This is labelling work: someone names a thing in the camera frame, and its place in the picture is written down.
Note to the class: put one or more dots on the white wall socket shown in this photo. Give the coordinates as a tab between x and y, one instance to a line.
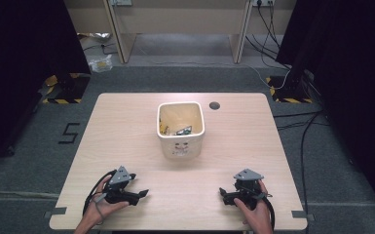
263	2
120	2

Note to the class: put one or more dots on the stand base with striped tape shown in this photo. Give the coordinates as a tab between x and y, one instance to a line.
289	92
68	89

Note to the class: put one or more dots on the silver foil wrapper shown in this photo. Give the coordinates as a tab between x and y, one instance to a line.
183	131

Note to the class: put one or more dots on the cream square plastic bin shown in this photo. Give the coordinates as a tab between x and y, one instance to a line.
181	146

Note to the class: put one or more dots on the person's left hand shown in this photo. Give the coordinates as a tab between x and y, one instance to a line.
95	213

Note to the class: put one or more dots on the crumpled silver foil sheet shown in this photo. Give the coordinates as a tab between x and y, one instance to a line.
95	35

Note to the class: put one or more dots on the person's right hand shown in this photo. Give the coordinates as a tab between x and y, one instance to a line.
259	217

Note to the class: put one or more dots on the grey tape piece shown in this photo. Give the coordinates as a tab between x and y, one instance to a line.
302	214
56	212

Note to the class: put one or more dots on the dark curtain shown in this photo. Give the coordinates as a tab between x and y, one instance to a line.
354	81
19	65

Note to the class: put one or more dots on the clear plastic bag yellow contents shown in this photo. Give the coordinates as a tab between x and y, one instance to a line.
100	64

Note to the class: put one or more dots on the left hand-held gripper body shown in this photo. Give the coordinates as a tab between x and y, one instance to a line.
120	175

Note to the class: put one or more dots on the yellow wrapper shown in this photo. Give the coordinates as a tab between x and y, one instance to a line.
163	128

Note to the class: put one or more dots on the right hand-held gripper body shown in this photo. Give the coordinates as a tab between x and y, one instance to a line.
248	175

